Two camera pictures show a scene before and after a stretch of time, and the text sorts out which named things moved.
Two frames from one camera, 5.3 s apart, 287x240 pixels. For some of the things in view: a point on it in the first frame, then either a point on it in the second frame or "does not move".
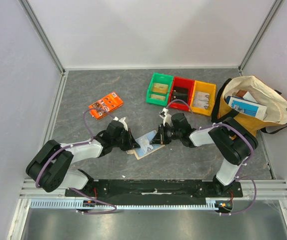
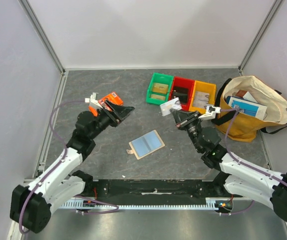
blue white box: (245, 107) does not move
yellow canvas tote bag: (279, 112) does not move
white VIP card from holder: (144, 141) → (174, 103)
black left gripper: (131, 143) → (118, 114)
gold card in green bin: (160, 88) does not move
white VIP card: (201, 97) does not move
